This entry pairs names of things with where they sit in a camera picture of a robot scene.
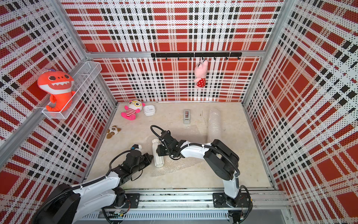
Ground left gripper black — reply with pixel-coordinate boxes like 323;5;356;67
131;153;154;174

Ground small white ribbed vase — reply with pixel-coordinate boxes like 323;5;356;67
152;139;165;168

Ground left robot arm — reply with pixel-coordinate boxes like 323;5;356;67
31;150;154;224

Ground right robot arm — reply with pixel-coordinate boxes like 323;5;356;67
150;125;253;212

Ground white alarm clock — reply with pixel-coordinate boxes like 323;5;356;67
143;105;156;116

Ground brown white plush dog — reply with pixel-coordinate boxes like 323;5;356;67
106;125;121;139

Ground pink striped plush doll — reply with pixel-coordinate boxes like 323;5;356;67
121;100;145;121

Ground pink pig plush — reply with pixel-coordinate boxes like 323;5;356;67
194;60;208;88

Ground orange shark plush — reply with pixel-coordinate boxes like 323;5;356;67
37;69;76;112

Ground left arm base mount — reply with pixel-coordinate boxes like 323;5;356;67
104;193;140;209

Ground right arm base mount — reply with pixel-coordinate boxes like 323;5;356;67
213;192;252;208

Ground clear acrylic wall shelf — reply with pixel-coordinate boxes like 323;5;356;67
38;61;102;119

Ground black hook rail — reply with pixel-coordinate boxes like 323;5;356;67
151;52;243;60

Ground aluminium front rail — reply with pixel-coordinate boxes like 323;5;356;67
78;188;294;224

